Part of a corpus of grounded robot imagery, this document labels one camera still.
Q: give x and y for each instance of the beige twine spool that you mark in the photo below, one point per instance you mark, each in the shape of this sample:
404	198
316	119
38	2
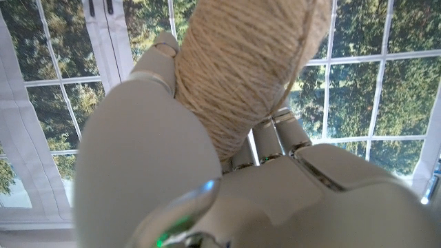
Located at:
234	69

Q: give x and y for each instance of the forest window printed backdrop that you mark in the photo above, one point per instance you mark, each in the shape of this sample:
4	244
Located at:
361	96

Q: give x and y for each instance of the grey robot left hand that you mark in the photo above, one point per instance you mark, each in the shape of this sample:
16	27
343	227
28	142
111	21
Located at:
144	165

